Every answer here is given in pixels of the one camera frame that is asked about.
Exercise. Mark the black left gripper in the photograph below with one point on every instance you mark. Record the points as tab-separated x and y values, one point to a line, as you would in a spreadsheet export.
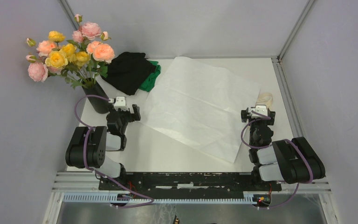
135	109

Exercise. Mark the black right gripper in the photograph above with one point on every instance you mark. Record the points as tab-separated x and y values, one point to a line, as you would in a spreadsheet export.
269	122

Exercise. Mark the cream printed ribbon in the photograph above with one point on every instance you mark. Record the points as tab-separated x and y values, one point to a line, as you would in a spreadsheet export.
265	98

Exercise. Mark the white paper bouquet wrap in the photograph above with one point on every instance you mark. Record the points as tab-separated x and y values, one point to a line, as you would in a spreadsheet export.
200	106

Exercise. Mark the peach rose stem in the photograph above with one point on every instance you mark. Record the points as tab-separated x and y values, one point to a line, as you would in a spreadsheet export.
43	48
101	55

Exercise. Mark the yellow rose stem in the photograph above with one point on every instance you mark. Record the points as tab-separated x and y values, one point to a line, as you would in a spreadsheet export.
68	61

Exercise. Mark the pink rose stem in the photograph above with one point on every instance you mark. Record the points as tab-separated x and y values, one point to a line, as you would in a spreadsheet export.
87	30

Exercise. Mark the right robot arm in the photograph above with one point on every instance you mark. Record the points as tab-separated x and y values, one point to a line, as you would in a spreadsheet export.
289	161

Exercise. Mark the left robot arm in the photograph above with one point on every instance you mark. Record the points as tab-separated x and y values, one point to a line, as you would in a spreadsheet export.
100	140

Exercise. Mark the pink roses in vase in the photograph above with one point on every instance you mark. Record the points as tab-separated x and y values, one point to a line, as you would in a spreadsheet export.
39	71

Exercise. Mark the green cloth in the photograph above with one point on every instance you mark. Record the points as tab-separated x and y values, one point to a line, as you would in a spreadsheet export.
149	83

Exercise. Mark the black cloth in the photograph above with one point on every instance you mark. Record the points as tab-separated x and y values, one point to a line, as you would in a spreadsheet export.
128	71

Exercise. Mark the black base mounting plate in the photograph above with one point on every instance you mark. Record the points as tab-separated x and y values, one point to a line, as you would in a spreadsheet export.
228	185

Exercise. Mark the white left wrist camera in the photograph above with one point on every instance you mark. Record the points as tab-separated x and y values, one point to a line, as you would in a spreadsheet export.
118	103

